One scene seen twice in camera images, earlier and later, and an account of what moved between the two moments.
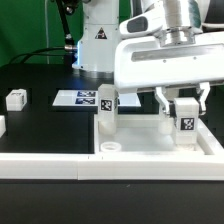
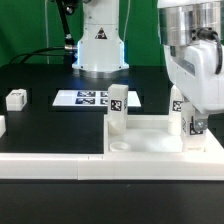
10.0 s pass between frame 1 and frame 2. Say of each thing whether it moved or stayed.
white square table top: moved
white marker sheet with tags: stayed
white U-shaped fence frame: stayed
